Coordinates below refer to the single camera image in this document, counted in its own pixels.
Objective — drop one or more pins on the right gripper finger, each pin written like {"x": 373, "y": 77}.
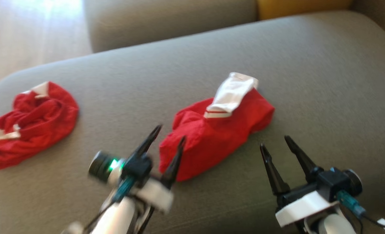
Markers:
{"x": 273, "y": 172}
{"x": 301, "y": 156}

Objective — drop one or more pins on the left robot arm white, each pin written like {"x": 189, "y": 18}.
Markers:
{"x": 117, "y": 217}

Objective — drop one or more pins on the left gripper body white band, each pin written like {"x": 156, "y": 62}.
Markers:
{"x": 156, "y": 195}

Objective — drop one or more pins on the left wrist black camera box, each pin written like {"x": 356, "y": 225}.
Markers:
{"x": 137, "y": 169}

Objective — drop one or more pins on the large grey sofa seat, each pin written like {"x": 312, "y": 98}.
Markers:
{"x": 130, "y": 91}

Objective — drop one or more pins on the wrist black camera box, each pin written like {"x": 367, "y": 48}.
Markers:
{"x": 137, "y": 169}
{"x": 332, "y": 182}

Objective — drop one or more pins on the red jersey with number 23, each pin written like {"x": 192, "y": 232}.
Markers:
{"x": 212, "y": 139}

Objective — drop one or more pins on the olive sofa back cushion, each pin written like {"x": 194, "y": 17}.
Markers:
{"x": 384, "y": 16}

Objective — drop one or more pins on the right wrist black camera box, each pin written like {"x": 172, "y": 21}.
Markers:
{"x": 332, "y": 182}

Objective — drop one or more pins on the large yellow sofa back cushion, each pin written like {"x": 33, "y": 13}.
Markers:
{"x": 303, "y": 6}

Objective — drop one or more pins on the red shorts with white panels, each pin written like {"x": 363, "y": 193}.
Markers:
{"x": 43, "y": 123}

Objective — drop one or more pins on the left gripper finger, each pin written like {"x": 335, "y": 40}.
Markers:
{"x": 148, "y": 143}
{"x": 174, "y": 164}

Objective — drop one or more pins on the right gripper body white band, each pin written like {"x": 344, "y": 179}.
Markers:
{"x": 304, "y": 206}

